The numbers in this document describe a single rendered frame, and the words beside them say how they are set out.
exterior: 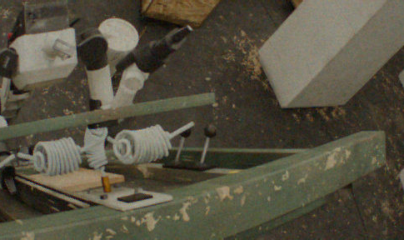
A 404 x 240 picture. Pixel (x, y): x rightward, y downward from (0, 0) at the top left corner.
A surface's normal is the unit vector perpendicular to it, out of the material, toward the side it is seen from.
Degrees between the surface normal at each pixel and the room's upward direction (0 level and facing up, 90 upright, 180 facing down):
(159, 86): 0
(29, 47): 23
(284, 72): 90
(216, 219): 30
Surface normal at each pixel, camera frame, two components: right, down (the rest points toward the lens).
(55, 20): 0.59, -0.15
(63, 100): 0.47, -0.52
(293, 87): -0.81, 0.05
